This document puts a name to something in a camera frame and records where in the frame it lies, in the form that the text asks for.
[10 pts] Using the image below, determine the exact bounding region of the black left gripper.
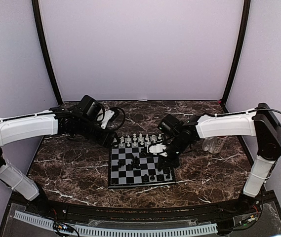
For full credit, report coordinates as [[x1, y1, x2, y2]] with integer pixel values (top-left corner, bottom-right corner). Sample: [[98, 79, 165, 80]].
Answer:
[[78, 118, 120, 149]]

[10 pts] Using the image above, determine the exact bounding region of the white chess piece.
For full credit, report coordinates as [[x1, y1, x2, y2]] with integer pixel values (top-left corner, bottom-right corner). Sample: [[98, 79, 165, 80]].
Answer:
[[145, 134, 151, 146], [132, 133, 138, 147], [126, 135, 131, 147], [113, 138, 118, 147], [157, 134, 163, 142], [150, 134, 157, 144], [138, 133, 144, 146], [120, 136, 125, 147]]

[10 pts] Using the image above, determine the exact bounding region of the pile of black chess pieces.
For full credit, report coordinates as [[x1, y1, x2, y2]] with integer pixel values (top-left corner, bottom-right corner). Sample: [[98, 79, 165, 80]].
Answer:
[[118, 157, 141, 171]]

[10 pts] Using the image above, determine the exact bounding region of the black grey chess board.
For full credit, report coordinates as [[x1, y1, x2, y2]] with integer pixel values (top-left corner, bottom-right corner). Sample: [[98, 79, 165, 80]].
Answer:
[[108, 136, 176, 189]]

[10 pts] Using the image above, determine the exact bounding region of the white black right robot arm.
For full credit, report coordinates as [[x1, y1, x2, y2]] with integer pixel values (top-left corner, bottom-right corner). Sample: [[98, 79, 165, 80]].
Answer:
[[147, 103, 281, 214]]

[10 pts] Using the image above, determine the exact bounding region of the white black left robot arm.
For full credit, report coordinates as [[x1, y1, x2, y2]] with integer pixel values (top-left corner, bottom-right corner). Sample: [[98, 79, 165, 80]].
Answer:
[[0, 95, 125, 215]]

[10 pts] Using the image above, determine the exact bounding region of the white mug orange interior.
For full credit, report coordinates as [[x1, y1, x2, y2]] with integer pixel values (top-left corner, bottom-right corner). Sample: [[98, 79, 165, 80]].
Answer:
[[202, 136, 228, 154]]

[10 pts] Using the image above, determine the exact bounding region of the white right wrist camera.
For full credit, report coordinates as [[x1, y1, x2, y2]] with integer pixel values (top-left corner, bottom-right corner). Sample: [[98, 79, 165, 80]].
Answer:
[[147, 144, 167, 157]]

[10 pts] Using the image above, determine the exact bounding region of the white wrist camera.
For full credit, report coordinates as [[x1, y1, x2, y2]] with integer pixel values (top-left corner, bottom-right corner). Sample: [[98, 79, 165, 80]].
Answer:
[[98, 110, 115, 129], [147, 144, 167, 157]]

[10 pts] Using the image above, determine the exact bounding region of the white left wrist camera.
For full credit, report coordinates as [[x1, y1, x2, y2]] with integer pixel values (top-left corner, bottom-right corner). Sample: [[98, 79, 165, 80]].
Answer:
[[98, 110, 115, 129]]

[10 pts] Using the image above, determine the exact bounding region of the black front rail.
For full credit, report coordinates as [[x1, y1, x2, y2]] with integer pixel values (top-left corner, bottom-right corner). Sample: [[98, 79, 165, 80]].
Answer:
[[48, 200, 240, 221]]

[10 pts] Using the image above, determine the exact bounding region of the white slotted cable duct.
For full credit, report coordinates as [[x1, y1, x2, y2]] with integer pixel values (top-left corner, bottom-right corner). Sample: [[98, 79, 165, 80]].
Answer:
[[13, 211, 218, 237]]

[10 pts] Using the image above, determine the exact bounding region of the black left frame post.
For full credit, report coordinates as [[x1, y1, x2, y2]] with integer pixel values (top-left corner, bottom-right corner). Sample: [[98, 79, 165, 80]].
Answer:
[[31, 0, 63, 105]]

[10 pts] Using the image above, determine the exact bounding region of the black frame post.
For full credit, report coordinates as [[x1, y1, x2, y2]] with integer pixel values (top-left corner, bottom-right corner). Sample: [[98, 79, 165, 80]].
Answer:
[[31, 0, 63, 105], [220, 0, 251, 108]]

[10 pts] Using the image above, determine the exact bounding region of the black right frame post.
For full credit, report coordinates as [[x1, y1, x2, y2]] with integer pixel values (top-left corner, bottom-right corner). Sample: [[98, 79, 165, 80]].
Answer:
[[220, 0, 251, 108]]

